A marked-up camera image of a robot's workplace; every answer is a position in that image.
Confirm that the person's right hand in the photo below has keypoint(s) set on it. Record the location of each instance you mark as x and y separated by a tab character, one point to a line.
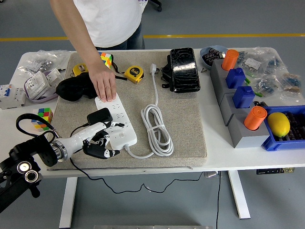
104	86

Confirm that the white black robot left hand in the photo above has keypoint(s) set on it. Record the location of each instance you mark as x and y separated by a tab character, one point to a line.
83	134

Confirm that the black plug adapter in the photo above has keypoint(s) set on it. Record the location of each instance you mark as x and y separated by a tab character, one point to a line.
98	115

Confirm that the white power strip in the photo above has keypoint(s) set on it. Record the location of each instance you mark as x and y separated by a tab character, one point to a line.
128	140

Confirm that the person's right forearm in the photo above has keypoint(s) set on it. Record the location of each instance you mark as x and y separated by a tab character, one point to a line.
83	47

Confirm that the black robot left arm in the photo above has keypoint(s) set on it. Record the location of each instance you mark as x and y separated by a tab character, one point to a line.
26	149

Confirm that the large colourful puzzle cube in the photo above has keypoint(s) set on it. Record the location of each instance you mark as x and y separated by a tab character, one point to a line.
107	60

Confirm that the small yellow tape measure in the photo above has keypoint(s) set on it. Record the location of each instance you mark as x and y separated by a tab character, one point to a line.
79	69

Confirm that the yellow tape measure black label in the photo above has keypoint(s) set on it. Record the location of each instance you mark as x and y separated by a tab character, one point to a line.
133	74

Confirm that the black cloth pouch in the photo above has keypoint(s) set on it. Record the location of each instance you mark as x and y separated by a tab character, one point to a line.
71	88

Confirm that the small colourful puzzle cube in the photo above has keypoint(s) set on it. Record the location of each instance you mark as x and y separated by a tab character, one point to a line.
44	114

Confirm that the purple tray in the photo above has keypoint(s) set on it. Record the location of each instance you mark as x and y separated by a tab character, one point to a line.
45	99

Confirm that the clear bag metal screws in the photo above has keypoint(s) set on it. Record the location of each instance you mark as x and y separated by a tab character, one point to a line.
40	63

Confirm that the white table leg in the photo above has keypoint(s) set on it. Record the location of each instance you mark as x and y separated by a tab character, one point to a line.
68	202
238	195

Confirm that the glossy black case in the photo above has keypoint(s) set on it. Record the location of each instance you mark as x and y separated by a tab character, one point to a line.
184	69

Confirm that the white circuit breaker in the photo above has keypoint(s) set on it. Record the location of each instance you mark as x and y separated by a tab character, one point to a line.
12	95

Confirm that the grey-brown mat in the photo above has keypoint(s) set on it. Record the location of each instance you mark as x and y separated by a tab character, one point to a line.
181	119

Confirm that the small metal clip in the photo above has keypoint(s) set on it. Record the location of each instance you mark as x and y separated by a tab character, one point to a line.
203	69

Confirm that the blue bowl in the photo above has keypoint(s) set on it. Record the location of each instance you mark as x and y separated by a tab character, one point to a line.
202	58

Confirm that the black capacitor pile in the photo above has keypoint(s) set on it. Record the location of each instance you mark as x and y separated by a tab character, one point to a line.
210	56

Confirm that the grey peg base block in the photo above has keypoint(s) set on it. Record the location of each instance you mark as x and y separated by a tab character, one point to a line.
216	71
247	139
225	101

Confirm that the orange cylinder peg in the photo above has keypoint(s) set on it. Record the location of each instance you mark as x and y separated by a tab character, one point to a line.
230	59
253	118

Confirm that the blue block peg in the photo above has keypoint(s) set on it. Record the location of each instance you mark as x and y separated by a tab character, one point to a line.
234	77
243	96

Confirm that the small green plastic piece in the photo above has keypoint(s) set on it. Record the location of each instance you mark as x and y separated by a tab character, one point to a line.
247	80
258	94

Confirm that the clear bag white label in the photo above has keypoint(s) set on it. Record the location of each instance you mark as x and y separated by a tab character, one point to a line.
252	63

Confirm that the loose black capacitors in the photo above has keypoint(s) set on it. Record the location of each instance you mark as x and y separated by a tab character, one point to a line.
259	103

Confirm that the clear bag blue resistors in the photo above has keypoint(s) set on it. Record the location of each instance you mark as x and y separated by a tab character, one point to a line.
265	86

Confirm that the clear bag dark parts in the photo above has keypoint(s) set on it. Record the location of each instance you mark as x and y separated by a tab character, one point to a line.
272	63

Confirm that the yellow lemon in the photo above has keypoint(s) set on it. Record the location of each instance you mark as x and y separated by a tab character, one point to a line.
277	124

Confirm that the blue plastic bin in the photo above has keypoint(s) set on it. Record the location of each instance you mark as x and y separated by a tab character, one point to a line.
281	144

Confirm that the clear bag tan resistors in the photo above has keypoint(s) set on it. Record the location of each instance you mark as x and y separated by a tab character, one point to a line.
290	80

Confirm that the black table control panel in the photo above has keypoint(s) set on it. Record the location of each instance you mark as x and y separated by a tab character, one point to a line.
274	170

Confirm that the rows of black components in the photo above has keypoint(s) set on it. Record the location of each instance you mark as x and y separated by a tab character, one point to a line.
297	126

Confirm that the small white wall socket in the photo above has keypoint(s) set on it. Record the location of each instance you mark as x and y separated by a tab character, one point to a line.
53	76

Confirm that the metal bracket under table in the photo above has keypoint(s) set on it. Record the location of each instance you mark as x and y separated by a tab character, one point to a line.
212	174

